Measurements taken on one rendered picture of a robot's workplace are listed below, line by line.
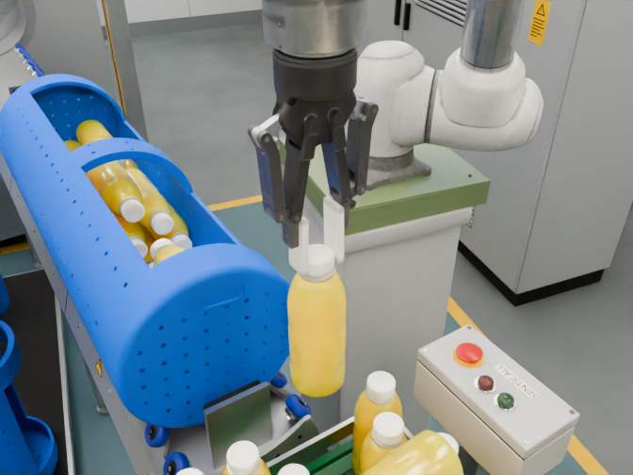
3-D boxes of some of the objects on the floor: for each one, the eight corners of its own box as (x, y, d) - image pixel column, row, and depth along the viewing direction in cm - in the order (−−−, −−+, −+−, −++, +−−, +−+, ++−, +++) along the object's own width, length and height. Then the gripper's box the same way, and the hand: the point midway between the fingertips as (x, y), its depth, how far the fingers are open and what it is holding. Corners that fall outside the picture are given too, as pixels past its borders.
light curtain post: (170, 292, 267) (88, -178, 170) (176, 300, 263) (93, -177, 166) (157, 297, 265) (65, -177, 168) (162, 304, 261) (71, -177, 163)
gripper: (365, 21, 60) (358, 224, 73) (209, 50, 52) (232, 270, 66) (415, 39, 55) (397, 255, 68) (251, 73, 47) (267, 309, 60)
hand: (316, 237), depth 65 cm, fingers closed on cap, 4 cm apart
